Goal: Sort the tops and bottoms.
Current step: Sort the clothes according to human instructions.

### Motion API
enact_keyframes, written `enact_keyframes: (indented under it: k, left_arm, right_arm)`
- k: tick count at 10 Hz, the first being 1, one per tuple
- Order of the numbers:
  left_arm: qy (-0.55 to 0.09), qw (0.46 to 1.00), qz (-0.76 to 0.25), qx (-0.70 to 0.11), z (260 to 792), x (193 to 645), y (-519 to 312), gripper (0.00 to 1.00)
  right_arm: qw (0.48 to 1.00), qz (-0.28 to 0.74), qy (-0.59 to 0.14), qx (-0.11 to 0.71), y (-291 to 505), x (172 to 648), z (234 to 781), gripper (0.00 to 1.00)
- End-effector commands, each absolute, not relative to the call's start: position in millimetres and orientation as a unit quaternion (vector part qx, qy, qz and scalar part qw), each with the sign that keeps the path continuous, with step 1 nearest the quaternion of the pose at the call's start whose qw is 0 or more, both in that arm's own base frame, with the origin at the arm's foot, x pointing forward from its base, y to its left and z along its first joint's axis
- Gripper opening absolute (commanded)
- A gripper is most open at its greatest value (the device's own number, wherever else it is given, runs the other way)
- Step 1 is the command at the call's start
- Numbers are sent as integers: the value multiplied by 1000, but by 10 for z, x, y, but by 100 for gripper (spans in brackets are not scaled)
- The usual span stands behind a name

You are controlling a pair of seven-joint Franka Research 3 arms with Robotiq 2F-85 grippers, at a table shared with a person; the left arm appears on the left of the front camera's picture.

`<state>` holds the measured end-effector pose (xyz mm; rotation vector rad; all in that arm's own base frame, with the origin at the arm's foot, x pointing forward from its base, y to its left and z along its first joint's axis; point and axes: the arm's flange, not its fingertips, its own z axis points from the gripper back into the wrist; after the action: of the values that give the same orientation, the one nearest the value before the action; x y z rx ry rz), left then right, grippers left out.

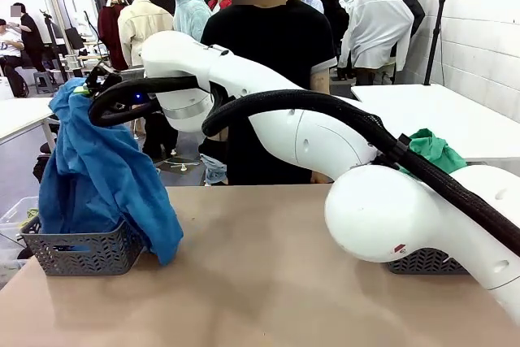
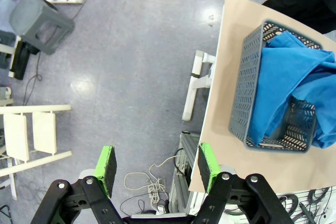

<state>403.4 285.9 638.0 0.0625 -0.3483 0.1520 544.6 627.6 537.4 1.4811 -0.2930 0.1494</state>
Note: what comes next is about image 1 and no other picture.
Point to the person's left hand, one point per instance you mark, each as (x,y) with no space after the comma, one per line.
(321,178)

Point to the crumpled blue jeans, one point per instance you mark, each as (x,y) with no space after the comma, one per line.
(213,170)

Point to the clear plastic box with lid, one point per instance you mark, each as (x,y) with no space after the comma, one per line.
(16,213)

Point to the grey stool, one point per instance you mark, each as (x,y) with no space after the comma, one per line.
(44,81)

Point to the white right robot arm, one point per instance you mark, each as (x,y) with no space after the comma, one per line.
(386,217)

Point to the mannequin in light blue shirt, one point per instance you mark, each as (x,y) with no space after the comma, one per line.
(191,18)

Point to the white table with metal leg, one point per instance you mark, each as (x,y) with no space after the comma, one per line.
(24,115)

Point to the slanted aluminium frame pole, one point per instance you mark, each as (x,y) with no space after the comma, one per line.
(62,18)

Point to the person in black t-shirt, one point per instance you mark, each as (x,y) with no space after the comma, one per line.
(284,30)

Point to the background person in black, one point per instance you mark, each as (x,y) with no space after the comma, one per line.
(30,34)

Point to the mannequin in cream jacket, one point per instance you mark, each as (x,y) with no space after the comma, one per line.
(142,26)

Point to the black backpack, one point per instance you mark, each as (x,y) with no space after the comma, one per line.
(40,170)

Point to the seated person in white shirt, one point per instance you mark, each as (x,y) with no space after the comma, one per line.
(10,46)

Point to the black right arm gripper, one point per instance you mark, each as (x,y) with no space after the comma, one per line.
(130,104)

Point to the mannequin in white shirt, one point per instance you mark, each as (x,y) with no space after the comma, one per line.
(378,26)

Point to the mannequin in maroon shirt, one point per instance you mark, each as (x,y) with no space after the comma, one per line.
(111,30)

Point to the grey plastic woven basket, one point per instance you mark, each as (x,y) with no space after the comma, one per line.
(81,253)
(426,261)

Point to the white table with rounded corners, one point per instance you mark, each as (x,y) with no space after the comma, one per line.
(447,111)

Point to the mannequin in black jacket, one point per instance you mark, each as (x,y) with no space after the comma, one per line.
(415,9)

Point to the black tripod stand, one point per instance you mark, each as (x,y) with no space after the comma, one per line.
(436,38)

